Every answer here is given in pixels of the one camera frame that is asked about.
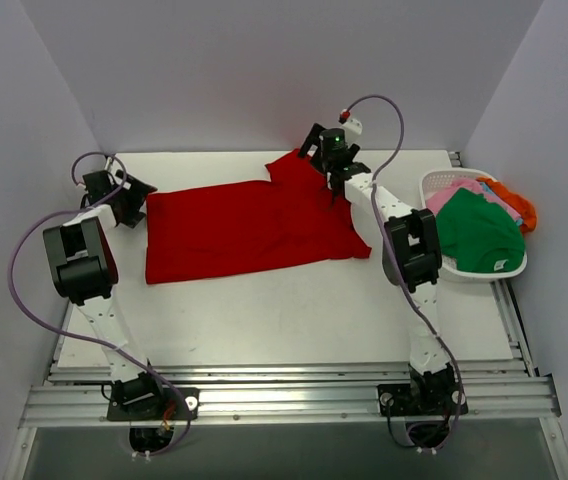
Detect red t-shirt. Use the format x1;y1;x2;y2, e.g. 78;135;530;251
145;150;371;285

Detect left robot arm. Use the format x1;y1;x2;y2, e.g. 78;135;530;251
43;169;166;419

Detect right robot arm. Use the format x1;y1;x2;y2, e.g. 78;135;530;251
298;121;461;413

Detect white laundry basket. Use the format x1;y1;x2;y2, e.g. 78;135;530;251
419;168;527;282

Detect pink t-shirt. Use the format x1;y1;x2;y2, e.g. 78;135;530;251
426;178;483;214

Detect green t-shirt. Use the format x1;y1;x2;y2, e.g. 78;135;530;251
436;189;526;274

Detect orange t-shirt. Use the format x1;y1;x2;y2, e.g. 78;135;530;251
478;177;538;234

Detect light blue t-shirt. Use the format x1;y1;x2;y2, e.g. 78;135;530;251
479;181;523;225

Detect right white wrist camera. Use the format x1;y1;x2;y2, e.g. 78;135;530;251
338;109;363;138

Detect aluminium rail frame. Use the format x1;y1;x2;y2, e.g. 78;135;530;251
21;150;560;428

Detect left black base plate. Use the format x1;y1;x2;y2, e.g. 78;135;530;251
106;386;200;422

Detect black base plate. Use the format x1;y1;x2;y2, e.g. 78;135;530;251
376;382;458;417
106;386;200;422

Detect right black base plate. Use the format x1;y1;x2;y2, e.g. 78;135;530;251
376;382;458;417

